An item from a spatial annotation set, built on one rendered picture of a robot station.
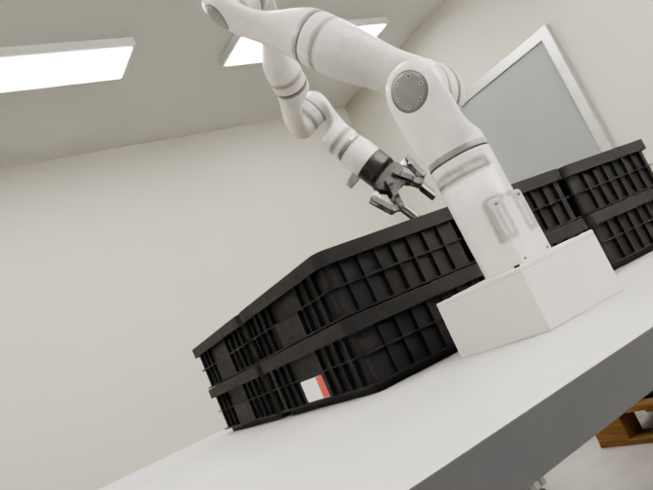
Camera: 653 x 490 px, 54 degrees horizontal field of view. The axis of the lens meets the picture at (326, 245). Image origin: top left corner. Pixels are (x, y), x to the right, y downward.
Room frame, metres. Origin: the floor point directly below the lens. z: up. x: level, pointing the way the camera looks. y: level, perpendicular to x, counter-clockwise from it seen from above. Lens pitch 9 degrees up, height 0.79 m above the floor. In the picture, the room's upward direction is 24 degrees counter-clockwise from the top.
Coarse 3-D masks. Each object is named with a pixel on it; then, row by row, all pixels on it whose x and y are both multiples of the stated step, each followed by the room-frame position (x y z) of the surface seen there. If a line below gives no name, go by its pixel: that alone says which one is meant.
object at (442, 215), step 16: (448, 208) 1.10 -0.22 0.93; (400, 224) 1.05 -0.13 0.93; (416, 224) 1.06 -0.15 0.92; (432, 224) 1.08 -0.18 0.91; (352, 240) 0.99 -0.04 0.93; (368, 240) 1.01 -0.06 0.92; (384, 240) 1.02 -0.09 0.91; (320, 256) 0.96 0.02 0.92; (336, 256) 0.97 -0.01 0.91; (304, 272) 1.00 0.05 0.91; (272, 288) 1.12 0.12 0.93; (288, 288) 1.07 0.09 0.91; (256, 304) 1.20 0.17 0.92
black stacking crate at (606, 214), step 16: (640, 192) 1.36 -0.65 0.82; (608, 208) 1.30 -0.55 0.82; (624, 208) 1.32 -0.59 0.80; (640, 208) 1.37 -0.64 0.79; (592, 224) 1.27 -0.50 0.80; (608, 224) 1.30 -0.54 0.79; (624, 224) 1.33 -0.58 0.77; (640, 224) 1.34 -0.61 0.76; (608, 240) 1.29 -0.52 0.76; (624, 240) 1.32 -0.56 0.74; (640, 240) 1.33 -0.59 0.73; (608, 256) 1.28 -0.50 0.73; (624, 256) 1.30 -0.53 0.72; (640, 256) 1.34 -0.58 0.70
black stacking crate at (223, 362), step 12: (228, 336) 1.39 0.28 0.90; (240, 336) 1.33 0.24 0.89; (252, 336) 1.32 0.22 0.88; (216, 348) 1.50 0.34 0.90; (228, 348) 1.42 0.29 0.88; (240, 348) 1.36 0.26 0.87; (252, 348) 1.32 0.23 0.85; (204, 360) 1.60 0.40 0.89; (216, 360) 1.53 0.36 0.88; (228, 360) 1.44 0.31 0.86; (240, 360) 1.39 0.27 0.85; (252, 360) 1.34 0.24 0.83; (264, 360) 1.32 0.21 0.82; (216, 372) 1.54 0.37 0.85; (228, 372) 1.47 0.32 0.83; (240, 372) 1.44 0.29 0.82; (216, 384) 1.56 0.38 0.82
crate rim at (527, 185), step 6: (540, 174) 1.23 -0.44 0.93; (546, 174) 1.24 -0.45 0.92; (552, 174) 1.25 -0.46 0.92; (558, 174) 1.26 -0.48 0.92; (522, 180) 1.20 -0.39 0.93; (528, 180) 1.21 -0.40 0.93; (534, 180) 1.22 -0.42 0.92; (540, 180) 1.23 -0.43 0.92; (546, 180) 1.24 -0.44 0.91; (552, 180) 1.24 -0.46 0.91; (558, 180) 1.25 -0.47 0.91; (516, 186) 1.19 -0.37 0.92; (522, 186) 1.20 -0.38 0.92; (528, 186) 1.21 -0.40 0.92; (534, 186) 1.22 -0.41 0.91; (540, 186) 1.22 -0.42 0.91; (522, 192) 1.20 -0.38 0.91; (450, 222) 1.14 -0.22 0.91
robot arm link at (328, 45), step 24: (312, 24) 0.94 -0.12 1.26; (336, 24) 0.93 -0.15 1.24; (312, 48) 0.94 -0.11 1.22; (336, 48) 0.93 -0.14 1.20; (360, 48) 0.93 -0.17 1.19; (384, 48) 0.94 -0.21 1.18; (336, 72) 0.96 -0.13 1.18; (360, 72) 0.95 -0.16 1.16; (384, 72) 0.95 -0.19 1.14; (456, 72) 0.90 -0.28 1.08
